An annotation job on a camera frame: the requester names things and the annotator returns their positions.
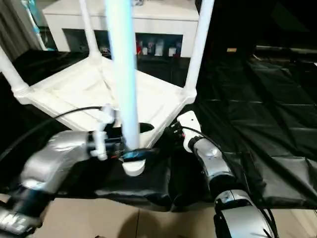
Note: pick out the white plastic table top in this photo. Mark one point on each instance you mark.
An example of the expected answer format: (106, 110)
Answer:
(74, 89)

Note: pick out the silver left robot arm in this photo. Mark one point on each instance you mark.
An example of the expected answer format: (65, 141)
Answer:
(44, 168)

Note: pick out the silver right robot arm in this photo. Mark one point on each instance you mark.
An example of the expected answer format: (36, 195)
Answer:
(218, 168)

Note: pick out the small white bottle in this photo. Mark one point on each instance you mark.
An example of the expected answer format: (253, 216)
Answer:
(158, 48)

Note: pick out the small red bottle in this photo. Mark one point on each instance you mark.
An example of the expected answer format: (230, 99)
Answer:
(139, 49)

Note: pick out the black mat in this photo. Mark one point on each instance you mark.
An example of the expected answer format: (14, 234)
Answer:
(267, 109)

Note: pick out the white cabinet with glass doors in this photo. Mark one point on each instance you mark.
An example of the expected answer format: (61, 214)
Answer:
(158, 20)

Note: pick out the light blue plastic item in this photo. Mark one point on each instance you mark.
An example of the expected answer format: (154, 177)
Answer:
(34, 22)

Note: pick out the grey curtain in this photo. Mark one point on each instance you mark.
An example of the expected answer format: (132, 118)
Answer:
(12, 27)

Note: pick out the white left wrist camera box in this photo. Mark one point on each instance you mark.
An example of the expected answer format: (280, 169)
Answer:
(105, 129)

